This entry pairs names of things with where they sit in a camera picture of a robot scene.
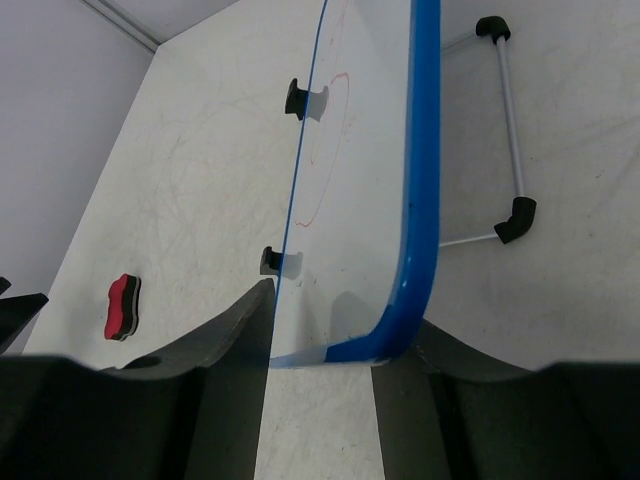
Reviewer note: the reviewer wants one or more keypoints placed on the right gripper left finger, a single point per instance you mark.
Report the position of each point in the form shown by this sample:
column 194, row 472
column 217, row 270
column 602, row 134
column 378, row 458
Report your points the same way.
column 189, row 410

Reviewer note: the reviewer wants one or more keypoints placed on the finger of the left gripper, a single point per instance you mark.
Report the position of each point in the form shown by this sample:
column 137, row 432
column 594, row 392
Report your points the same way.
column 4, row 285
column 15, row 313

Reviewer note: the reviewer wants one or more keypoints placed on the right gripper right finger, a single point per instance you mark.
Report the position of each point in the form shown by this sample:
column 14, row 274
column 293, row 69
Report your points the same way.
column 448, row 411

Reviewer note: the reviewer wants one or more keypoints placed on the red bone-shaped eraser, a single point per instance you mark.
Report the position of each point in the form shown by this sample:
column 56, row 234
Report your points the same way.
column 122, row 312

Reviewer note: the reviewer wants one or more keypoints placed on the blue framed whiteboard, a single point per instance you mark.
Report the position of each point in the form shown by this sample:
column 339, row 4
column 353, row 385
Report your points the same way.
column 361, row 243

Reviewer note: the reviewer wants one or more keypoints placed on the whiteboard wire stand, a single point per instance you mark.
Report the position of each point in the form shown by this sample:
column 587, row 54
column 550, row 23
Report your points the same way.
column 523, row 208

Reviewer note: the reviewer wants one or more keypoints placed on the left aluminium frame post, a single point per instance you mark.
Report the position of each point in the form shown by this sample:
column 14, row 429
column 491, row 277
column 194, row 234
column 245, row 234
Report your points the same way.
column 125, row 22

